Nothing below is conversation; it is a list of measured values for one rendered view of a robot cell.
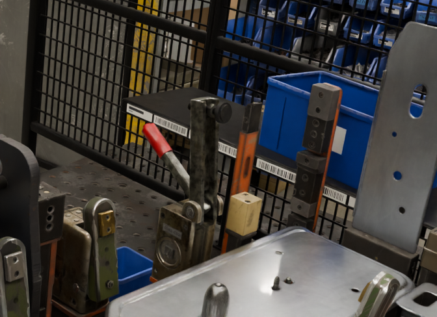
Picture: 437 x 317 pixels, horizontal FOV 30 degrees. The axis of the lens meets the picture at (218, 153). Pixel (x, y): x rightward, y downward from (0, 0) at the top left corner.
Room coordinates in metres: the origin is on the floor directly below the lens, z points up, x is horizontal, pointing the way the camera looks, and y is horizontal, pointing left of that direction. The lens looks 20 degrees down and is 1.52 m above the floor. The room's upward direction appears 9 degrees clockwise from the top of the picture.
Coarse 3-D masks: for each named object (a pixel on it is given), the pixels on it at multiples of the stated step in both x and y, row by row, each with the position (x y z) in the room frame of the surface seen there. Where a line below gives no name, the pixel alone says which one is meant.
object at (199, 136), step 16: (208, 96) 1.08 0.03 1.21; (192, 112) 1.05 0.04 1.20; (208, 112) 1.04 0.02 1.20; (224, 112) 1.03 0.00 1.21; (192, 128) 1.05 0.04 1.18; (208, 128) 1.06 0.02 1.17; (192, 144) 1.04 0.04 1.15; (208, 144) 1.06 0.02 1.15; (192, 160) 1.04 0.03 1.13; (208, 160) 1.06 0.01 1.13; (192, 176) 1.04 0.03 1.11; (208, 176) 1.06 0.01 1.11; (192, 192) 1.04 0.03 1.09; (208, 192) 1.05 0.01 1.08
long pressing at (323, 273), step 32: (224, 256) 1.02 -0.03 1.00; (256, 256) 1.04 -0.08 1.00; (288, 256) 1.06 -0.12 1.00; (320, 256) 1.08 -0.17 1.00; (352, 256) 1.09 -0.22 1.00; (160, 288) 0.91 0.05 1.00; (192, 288) 0.93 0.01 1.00; (256, 288) 0.95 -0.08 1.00; (288, 288) 0.96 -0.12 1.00; (320, 288) 0.98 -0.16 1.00; (352, 288) 0.99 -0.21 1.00
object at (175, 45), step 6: (186, 24) 5.34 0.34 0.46; (192, 24) 5.35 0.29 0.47; (174, 36) 5.38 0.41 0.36; (174, 42) 5.38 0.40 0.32; (168, 48) 5.40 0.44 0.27; (174, 48) 5.38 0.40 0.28; (180, 48) 5.35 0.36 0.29; (186, 48) 5.33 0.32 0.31; (168, 54) 5.40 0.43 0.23; (174, 54) 5.37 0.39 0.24; (180, 54) 5.35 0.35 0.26; (180, 60) 5.35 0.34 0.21; (192, 60) 5.40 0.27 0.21
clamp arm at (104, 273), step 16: (96, 208) 0.90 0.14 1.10; (112, 208) 0.92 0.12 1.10; (96, 224) 0.90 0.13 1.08; (112, 224) 0.91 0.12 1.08; (96, 240) 0.90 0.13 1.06; (112, 240) 0.92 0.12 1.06; (96, 256) 0.89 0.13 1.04; (112, 256) 0.91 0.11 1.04; (96, 272) 0.89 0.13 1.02; (112, 272) 0.91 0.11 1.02; (96, 288) 0.89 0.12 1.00; (112, 288) 0.91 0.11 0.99
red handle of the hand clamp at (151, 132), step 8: (144, 128) 1.11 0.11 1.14; (152, 128) 1.11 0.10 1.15; (152, 136) 1.10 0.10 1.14; (160, 136) 1.10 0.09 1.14; (152, 144) 1.10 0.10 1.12; (160, 144) 1.09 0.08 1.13; (168, 144) 1.10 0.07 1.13; (160, 152) 1.09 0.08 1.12; (168, 152) 1.09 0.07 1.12; (168, 160) 1.08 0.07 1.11; (176, 160) 1.08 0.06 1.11; (168, 168) 1.08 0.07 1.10; (176, 168) 1.07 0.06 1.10; (176, 176) 1.07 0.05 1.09; (184, 176) 1.07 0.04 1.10; (184, 184) 1.06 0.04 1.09; (208, 208) 1.04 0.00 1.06
